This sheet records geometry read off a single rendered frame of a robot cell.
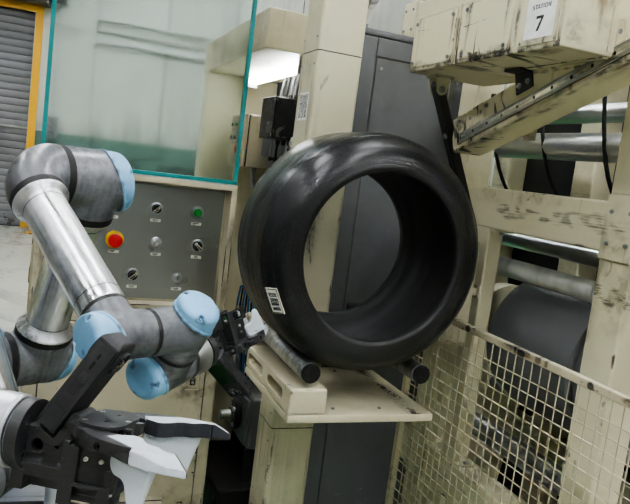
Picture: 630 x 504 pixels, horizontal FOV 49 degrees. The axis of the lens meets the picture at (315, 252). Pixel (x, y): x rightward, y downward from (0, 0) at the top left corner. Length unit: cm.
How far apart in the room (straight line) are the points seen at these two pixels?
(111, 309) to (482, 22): 106
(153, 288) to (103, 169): 82
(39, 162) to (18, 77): 949
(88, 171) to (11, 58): 949
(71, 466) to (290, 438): 132
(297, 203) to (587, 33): 66
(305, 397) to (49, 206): 70
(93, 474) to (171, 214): 142
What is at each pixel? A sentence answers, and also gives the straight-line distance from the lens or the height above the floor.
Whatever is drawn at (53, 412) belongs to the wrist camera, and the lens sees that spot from 75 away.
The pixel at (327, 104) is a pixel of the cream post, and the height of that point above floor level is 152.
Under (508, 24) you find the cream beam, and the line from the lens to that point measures 160.
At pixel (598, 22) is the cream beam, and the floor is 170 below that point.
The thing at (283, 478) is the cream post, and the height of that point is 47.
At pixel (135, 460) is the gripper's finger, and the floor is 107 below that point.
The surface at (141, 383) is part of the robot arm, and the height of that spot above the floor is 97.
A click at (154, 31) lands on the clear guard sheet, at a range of 205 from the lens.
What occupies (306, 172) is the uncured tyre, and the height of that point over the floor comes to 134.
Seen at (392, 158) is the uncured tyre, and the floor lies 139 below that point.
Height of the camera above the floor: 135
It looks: 7 degrees down
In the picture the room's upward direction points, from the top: 7 degrees clockwise
